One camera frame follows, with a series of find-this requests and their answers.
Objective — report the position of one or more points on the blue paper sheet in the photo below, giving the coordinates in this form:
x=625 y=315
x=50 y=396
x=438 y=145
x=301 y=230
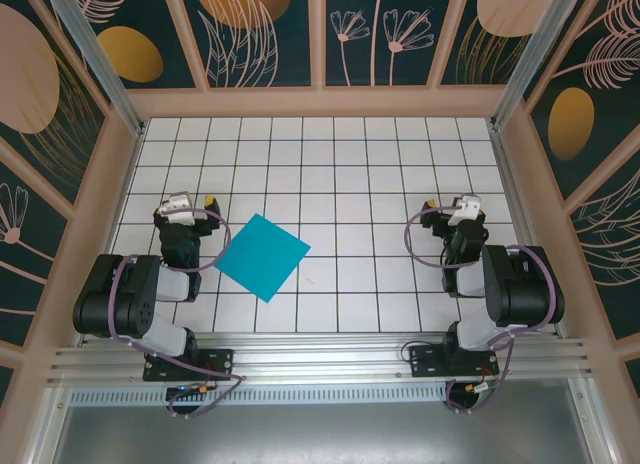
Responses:
x=262 y=256

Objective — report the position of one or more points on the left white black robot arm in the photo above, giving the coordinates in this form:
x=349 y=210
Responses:
x=125 y=294

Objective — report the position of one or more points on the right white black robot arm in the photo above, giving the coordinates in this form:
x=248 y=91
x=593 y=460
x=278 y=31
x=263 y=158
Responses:
x=525 y=289

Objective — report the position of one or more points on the grey metal sheet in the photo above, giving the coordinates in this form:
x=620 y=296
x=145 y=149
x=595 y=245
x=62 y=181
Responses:
x=320 y=434

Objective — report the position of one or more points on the small green circuit board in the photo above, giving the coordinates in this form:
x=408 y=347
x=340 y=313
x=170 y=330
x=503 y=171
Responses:
x=482 y=388

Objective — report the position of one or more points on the small black circuit board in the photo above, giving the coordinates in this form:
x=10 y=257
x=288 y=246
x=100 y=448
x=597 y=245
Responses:
x=187 y=390

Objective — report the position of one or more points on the aluminium side rail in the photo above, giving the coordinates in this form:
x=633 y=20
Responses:
x=520 y=224

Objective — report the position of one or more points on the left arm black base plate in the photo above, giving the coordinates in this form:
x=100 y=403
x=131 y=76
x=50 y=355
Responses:
x=220 y=361

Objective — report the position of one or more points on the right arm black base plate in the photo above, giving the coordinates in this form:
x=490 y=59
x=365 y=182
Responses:
x=425 y=364

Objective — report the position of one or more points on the aluminium frame post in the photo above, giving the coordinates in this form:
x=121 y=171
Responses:
x=100 y=69
x=530 y=59

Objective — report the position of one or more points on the aluminium mounting rail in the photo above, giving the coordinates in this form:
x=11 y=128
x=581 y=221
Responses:
x=320 y=359

